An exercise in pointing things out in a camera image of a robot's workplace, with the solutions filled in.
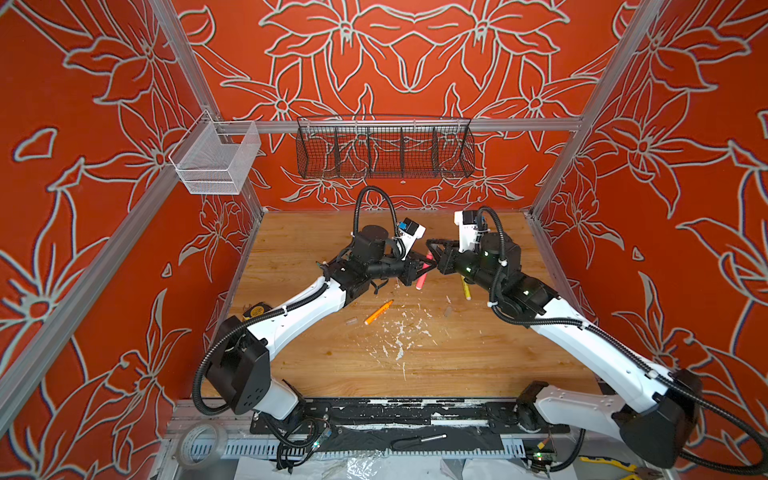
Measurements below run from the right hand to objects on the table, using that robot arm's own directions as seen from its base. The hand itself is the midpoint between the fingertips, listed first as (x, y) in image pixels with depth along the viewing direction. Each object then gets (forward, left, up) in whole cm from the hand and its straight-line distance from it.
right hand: (422, 245), depth 69 cm
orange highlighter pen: (-2, +11, -31) cm, 33 cm away
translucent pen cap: (-2, -11, -32) cm, 34 cm away
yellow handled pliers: (-42, -47, -31) cm, 70 cm away
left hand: (0, -2, -4) cm, 4 cm away
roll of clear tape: (-37, +50, -31) cm, 69 cm away
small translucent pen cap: (-5, +19, -31) cm, 37 cm away
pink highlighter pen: (-5, 0, -7) cm, 9 cm away
